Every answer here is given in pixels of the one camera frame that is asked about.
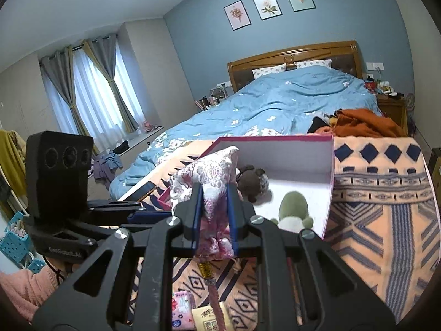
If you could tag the framed pink flower picture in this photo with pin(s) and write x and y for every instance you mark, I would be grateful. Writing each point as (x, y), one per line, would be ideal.
(237, 15)

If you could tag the black garment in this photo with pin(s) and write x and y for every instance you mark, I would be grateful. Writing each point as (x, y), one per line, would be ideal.
(120, 147)

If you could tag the pink floral tissue pack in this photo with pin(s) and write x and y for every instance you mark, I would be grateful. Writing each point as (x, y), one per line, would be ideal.
(182, 311)

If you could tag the beige wardrobe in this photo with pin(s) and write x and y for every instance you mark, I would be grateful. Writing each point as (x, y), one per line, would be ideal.
(155, 72)

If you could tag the small pink object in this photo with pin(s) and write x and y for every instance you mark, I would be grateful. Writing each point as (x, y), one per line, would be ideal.
(148, 127)

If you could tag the blue floral duvet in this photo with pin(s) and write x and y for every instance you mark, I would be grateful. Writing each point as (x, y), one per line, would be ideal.
(275, 93)

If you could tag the white sheer curtain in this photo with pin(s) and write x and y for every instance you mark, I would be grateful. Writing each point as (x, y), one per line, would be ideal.
(96, 100)

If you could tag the green plush toy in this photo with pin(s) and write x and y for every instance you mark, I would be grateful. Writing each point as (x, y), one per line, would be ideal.
(293, 207)

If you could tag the framed white flower picture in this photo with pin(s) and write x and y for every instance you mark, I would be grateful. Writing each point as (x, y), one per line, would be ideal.
(264, 4)

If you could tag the wooden nightstand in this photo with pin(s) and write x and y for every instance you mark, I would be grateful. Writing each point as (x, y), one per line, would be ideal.
(392, 113)

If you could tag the black cloth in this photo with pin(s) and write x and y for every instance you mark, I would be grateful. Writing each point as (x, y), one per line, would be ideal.
(318, 124)

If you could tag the blue plastic basket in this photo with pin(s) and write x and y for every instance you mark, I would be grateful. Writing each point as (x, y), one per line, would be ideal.
(15, 241)

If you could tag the yellow hanging garment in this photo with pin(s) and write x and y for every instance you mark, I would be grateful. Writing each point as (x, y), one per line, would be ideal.
(10, 165)

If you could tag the cluttered bedside table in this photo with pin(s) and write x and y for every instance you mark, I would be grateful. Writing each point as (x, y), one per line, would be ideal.
(210, 98)

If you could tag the grey and yellow curtain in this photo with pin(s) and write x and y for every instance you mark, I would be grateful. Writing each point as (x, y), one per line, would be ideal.
(110, 72)
(58, 86)

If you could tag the person's left forearm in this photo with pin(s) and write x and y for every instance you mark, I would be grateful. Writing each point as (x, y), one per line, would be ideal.
(24, 289)

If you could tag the wooden bed headboard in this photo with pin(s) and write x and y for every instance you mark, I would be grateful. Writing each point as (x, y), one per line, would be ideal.
(241, 70)

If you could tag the clothes heap on floor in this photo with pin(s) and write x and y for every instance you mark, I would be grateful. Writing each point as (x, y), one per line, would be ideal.
(105, 165)

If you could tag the orange patterned blanket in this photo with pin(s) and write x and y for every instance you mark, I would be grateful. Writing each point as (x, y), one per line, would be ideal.
(379, 213)

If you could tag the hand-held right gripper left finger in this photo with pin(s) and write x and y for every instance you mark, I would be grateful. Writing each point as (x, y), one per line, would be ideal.
(196, 213)

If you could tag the rust orange cloth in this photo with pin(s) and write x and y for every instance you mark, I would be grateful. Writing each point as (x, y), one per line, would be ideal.
(365, 124)

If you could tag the black smartphone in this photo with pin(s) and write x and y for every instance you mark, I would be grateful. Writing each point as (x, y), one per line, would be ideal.
(142, 191)

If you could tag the white wall socket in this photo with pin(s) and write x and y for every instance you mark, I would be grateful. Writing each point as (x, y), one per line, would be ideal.
(224, 83)
(374, 66)

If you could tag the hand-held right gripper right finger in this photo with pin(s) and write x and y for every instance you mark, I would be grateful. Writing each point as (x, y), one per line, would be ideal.
(233, 213)

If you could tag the pink cardboard box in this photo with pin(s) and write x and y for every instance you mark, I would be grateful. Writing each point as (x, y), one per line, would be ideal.
(303, 165)

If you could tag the yellow tissue pack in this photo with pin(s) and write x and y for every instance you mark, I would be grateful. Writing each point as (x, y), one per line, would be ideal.
(206, 321)

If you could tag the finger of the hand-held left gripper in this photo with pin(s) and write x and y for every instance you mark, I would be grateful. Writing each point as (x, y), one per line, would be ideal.
(113, 206)
(148, 219)

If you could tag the white patterned pillow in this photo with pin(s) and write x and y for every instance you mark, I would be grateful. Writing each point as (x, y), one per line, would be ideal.
(312, 63)
(268, 71)

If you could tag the brown raccoon plush toy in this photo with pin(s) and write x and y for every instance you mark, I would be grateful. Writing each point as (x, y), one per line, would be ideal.
(253, 183)

